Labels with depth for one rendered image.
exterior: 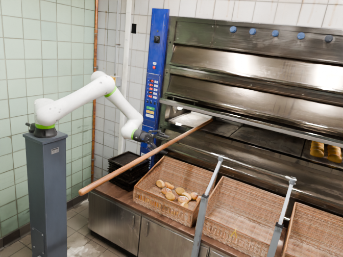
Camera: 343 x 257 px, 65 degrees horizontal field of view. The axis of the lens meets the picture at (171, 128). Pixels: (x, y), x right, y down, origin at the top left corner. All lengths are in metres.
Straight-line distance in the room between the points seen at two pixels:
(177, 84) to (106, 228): 1.46
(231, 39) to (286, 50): 0.41
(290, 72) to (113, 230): 1.96
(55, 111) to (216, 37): 1.33
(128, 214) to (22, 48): 1.58
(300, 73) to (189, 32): 0.93
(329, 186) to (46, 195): 2.03
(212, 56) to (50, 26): 1.38
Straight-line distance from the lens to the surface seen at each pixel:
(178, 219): 2.19
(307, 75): 2.11
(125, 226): 2.49
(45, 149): 1.95
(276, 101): 2.16
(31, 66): 2.52
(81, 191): 1.35
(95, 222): 2.75
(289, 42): 2.14
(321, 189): 2.30
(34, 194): 2.19
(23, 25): 2.47
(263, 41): 2.16
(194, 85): 2.34
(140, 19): 2.61
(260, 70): 2.14
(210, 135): 2.34
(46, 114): 1.75
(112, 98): 1.99
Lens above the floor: 1.92
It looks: 18 degrees down
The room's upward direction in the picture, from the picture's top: 7 degrees clockwise
